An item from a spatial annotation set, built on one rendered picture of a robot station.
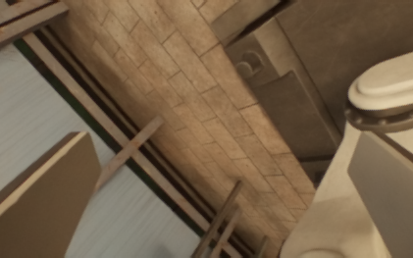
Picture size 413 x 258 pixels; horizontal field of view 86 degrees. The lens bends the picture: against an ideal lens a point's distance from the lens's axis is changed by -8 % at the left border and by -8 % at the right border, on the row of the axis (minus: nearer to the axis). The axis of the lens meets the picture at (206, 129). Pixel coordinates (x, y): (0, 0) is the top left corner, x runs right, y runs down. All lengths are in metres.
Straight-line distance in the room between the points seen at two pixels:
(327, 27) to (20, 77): 1.17
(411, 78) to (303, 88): 0.24
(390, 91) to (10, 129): 1.23
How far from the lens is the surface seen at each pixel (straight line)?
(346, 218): 0.26
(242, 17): 0.51
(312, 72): 0.54
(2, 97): 1.26
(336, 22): 0.49
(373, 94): 0.37
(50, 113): 1.24
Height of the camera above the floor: 0.62
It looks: 33 degrees down
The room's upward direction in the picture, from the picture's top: 141 degrees counter-clockwise
